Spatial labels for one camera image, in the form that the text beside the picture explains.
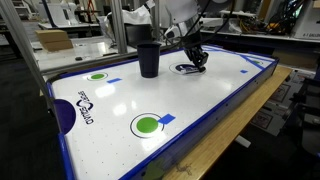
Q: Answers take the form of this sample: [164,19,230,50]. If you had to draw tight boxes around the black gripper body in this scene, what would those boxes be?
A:
[181,31,210,63]

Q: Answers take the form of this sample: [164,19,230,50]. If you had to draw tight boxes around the black marker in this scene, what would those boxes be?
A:
[179,65,207,74]

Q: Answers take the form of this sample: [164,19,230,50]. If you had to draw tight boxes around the dark plastic cup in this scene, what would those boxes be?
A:
[136,40,163,79]

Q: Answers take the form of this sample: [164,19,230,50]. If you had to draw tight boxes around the grey storage bin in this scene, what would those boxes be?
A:
[213,17,242,34]

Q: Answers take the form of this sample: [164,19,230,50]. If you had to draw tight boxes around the black laptop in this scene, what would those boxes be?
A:
[123,23,155,49]

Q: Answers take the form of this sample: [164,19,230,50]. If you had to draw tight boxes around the white cloth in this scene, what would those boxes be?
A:
[120,4,154,27]

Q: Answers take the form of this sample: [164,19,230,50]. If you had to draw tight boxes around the long workbench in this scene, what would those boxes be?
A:
[203,29,320,46]

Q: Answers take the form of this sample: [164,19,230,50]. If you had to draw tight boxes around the white blue air hockey table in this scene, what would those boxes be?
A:
[45,43,280,180]

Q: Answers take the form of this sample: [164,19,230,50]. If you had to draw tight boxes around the printed paper sheets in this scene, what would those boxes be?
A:
[249,68,303,136]

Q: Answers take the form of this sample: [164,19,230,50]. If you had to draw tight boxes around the small white block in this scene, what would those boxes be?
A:
[234,134,252,149]

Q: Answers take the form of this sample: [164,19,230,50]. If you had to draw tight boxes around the white printed box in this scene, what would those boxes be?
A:
[290,0,320,41]

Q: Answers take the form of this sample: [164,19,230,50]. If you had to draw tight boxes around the black equipment stand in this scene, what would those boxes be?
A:
[288,76,320,158]

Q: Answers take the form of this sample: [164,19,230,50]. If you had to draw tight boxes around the cardboard box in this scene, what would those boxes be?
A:
[34,28,75,52]

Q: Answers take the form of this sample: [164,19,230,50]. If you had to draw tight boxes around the white lab machine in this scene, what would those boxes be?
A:
[37,0,80,28]

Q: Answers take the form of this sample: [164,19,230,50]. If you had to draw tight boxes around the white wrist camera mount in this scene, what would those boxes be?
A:
[163,24,183,40]

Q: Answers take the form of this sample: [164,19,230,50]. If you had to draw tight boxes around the yellow cable bundle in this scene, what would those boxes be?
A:
[238,14,271,35]

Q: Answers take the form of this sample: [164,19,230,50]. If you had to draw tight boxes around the aluminium profile frame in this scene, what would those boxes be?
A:
[0,0,178,113]

